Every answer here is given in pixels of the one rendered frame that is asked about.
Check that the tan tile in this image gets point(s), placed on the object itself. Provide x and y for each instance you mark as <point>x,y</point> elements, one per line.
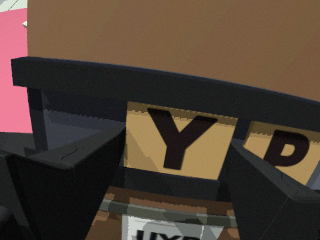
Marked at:
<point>177,141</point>
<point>293,150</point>

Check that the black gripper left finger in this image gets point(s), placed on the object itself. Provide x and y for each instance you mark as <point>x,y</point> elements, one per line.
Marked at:
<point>55,195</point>

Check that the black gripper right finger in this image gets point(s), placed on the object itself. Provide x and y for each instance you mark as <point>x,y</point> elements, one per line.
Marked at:
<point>268,204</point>

